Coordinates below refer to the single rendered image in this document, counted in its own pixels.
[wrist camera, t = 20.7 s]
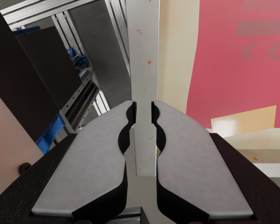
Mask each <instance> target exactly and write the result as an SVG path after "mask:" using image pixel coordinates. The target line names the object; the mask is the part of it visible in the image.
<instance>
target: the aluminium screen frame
mask: <svg viewBox="0 0 280 224"><path fill-rule="evenodd" d="M125 1H126V16H127V31H128V52H129V67H130V81H131V96H132V101H135V102H136V105H137V110H136V123H135V124H133V132H134V147H135V161H136V176H156V175H157V158H158V156H159V154H160V150H157V149H156V148H157V145H156V127H155V125H154V124H152V115H151V102H152V101H155V100H158V76H159V41H160V0H125ZM237 151H239V152H240V153H241V154H242V155H243V156H244V157H246V158H247V159H248V160H249V161H250V162H252V163H253V164H254V165H255V166H256V167H257V168H259V169H260V170H261V171H262V172H263V173H264V174H265V175H267V176H268V177H280V149H237Z"/></svg>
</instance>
